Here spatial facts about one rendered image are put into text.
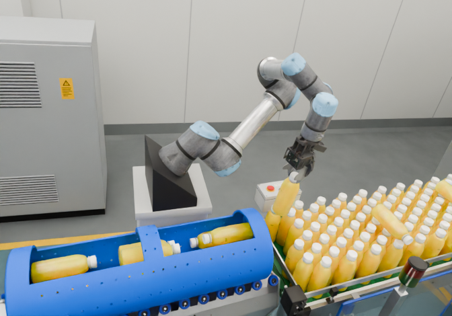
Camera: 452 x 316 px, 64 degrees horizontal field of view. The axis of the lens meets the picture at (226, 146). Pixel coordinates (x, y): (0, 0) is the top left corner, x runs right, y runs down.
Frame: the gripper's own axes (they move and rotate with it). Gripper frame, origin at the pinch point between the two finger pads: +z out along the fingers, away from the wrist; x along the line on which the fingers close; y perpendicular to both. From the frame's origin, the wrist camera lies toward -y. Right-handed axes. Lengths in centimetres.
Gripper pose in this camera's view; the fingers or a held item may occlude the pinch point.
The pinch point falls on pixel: (294, 176)
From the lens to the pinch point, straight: 139.9
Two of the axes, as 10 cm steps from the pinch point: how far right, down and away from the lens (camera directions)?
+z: -2.2, 7.7, 6.1
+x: 5.8, 6.0, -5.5
